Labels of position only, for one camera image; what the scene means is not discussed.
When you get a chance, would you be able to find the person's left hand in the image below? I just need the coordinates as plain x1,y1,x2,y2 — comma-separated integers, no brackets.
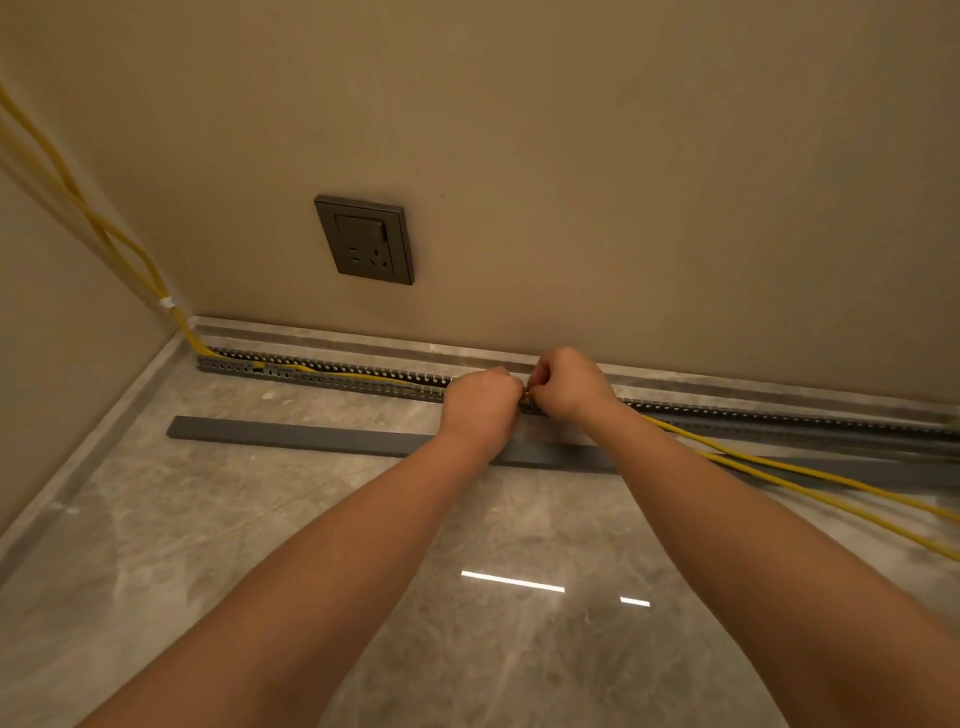
438,366,527,459

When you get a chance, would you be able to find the person's right hand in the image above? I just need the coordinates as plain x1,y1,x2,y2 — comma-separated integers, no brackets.
525,346,626,430

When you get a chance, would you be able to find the yellow cable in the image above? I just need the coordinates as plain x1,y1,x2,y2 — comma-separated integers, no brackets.
0,82,960,524
0,112,960,564

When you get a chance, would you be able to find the person's right forearm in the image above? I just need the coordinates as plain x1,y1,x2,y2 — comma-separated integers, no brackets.
583,400,960,728

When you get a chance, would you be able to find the person's left forearm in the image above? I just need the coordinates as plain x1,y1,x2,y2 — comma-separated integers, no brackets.
75,430,513,728

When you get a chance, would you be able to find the grey marble baseboard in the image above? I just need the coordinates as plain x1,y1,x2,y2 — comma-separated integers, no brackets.
187,315,960,430
0,328,198,582

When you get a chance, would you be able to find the dark grey wall socket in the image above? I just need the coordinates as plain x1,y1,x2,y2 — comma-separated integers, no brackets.
313,194,416,287

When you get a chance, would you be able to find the grey slotted cable duct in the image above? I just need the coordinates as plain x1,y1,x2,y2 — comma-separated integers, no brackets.
196,346,960,459

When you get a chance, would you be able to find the grey duct cover strip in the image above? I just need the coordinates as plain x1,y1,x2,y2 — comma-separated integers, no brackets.
166,415,960,494

